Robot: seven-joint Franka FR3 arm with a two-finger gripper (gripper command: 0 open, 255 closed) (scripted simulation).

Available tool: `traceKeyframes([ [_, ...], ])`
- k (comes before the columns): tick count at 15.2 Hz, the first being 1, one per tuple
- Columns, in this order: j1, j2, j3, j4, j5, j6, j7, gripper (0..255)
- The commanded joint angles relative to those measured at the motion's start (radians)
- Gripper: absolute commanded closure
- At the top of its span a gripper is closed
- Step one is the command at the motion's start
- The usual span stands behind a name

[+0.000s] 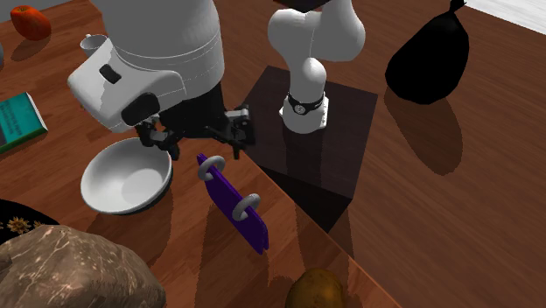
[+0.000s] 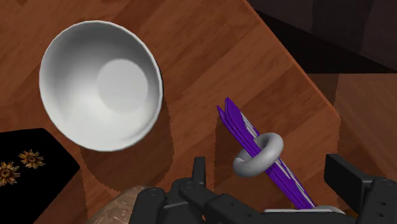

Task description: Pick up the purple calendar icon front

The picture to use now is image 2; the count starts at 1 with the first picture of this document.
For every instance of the black box with gold flowers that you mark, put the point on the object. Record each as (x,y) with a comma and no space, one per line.
(40,186)

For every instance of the brown wooden table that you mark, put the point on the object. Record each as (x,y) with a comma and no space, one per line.
(211,49)

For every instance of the purple folded napkin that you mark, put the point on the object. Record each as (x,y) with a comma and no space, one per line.
(237,122)

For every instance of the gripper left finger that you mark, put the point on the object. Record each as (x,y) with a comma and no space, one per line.
(198,198)

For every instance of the white bowl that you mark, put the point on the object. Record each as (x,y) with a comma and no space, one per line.
(93,102)

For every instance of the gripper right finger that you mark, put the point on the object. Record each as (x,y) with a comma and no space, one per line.
(378,195)

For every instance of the tan rounded object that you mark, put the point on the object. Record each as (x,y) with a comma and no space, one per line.
(118,208)

